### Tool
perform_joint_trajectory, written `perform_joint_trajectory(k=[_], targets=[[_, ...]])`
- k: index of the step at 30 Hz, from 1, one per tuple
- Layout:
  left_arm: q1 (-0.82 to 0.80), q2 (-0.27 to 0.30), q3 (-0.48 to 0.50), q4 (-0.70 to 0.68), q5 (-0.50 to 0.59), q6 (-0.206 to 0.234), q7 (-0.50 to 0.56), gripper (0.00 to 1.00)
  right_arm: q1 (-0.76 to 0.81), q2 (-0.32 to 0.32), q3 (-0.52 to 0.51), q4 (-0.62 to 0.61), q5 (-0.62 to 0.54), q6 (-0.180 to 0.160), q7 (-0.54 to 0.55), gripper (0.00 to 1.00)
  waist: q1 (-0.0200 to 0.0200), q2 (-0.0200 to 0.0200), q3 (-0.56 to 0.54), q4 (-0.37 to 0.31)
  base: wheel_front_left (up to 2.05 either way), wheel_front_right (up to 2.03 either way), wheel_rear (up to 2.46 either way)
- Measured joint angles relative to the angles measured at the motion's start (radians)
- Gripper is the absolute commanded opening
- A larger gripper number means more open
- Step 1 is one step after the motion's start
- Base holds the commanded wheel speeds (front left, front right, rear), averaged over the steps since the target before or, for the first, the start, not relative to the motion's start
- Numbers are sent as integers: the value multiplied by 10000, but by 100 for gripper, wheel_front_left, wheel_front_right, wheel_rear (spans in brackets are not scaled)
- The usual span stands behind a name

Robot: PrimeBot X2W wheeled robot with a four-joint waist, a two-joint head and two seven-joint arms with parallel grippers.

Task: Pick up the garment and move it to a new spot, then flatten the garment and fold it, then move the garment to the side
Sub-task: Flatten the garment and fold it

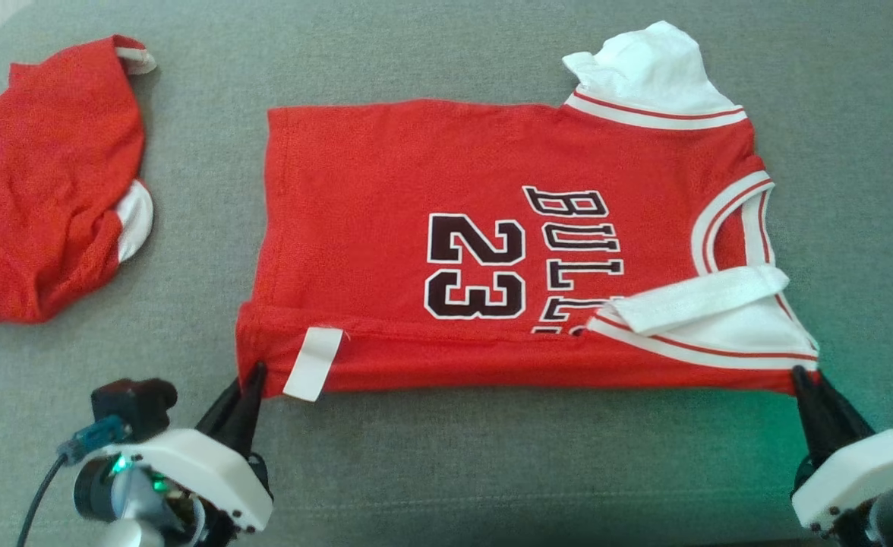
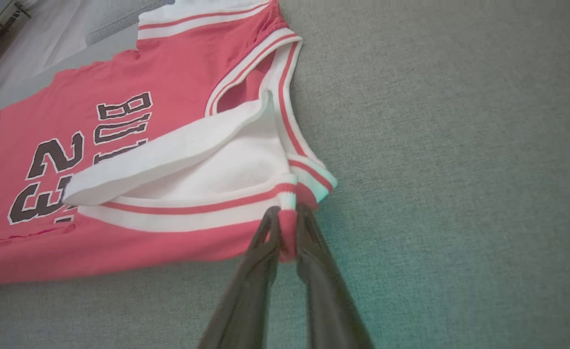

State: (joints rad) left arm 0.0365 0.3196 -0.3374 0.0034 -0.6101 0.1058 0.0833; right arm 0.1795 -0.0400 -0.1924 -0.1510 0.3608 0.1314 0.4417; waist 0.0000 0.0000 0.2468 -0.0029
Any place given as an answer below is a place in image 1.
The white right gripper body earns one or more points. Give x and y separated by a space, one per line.
864 471

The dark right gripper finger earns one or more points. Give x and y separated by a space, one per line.
841 425
812 425

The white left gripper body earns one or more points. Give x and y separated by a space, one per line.
203 467

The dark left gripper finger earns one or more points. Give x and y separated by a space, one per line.
251 414
220 418

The red Bulls 23 jersey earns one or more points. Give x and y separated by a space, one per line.
386 205

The red white-trimmed shorts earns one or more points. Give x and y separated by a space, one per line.
44 190

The grey sofa seat cushion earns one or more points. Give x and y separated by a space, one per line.
492 471

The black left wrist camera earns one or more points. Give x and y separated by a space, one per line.
135 403

